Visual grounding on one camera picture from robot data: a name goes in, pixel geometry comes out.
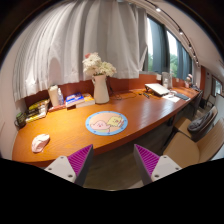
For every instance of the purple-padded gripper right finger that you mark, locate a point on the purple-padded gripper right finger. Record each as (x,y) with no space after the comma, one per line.
(153,167)

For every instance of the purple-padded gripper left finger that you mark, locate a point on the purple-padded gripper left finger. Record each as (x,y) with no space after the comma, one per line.
(74,167)

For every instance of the pink white computer mouse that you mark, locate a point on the pink white computer mouse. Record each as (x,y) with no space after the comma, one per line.
(39,142)

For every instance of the round cartoon mouse pad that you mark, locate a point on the round cartoon mouse pad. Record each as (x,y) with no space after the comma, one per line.
(106,123)

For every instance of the tan chair near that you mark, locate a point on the tan chair near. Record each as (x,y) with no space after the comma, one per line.
(186,152)

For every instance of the tan chair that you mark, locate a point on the tan chair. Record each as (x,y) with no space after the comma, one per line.
(182,124)
(186,152)

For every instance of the tan chair far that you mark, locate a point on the tan chair far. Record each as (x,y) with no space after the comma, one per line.
(182,124)

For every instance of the dark grey cushion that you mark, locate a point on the dark grey cushion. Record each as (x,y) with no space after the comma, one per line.
(200,123)

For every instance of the yellow white book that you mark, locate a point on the yellow white book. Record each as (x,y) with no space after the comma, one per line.
(88,100)

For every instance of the blue white box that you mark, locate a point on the blue white box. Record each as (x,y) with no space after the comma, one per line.
(74,99)

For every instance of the stack of books left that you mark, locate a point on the stack of books left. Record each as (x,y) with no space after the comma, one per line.
(37,111)

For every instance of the white paper sheet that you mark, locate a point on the white paper sheet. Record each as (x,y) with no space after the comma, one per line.
(171,98)

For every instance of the clear plastic bottle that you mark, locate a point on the clear plastic bottle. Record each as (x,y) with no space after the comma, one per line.
(60,97)

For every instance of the white ceramic pitcher vase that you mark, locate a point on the white ceramic pitcher vase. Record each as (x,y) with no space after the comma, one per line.
(101,94)

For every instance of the black keyboard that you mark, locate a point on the black keyboard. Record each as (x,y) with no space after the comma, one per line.
(182,96)

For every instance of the white laptop on stand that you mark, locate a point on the white laptop on stand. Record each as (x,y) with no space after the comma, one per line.
(157,88)

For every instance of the white flower bouquet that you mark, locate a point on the white flower bouquet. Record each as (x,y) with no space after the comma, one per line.
(94,66)

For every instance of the white sheer curtain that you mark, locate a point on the white sheer curtain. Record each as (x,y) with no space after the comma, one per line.
(54,48)

